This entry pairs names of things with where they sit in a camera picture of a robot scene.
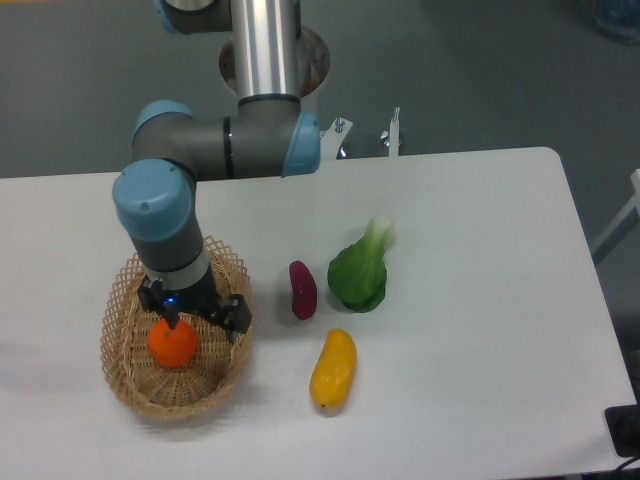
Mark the black device at edge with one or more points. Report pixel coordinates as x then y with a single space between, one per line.
623 425

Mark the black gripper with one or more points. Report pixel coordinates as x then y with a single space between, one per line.
231 314

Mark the woven wicker basket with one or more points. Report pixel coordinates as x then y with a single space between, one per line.
145 386

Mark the green bok choy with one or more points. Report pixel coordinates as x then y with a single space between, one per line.
357 276

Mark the purple sweet potato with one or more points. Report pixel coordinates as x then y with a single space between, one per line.
304 291

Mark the white frame at right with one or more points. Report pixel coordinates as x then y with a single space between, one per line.
621 225

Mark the yellow mango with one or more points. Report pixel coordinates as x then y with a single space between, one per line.
334 372

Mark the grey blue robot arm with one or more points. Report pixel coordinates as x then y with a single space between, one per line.
173 152

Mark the white metal bracket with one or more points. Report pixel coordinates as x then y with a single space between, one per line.
391 139

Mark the orange fruit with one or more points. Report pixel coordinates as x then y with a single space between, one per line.
172 348

